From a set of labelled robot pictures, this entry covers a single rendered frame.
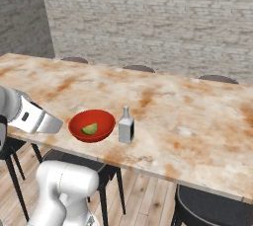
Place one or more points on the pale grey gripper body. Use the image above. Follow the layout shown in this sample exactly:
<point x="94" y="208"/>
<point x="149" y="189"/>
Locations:
<point x="50" y="124"/>

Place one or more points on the black stool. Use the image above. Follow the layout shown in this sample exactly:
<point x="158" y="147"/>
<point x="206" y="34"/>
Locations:
<point x="210" y="208"/>
<point x="10" y="149"/>
<point x="107" y="174"/>

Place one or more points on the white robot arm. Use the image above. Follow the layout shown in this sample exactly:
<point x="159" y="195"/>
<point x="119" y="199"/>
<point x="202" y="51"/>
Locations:
<point x="62" y="184"/>

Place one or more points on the red bowl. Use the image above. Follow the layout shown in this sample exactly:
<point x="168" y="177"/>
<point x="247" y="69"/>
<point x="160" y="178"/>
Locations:
<point x="99" y="121"/>

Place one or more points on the grey liquor bottle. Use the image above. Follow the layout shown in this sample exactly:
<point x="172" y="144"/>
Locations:
<point x="126" y="129"/>

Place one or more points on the green lemon wedge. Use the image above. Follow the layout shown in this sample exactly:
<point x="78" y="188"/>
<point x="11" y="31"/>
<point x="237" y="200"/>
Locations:
<point x="90" y="129"/>

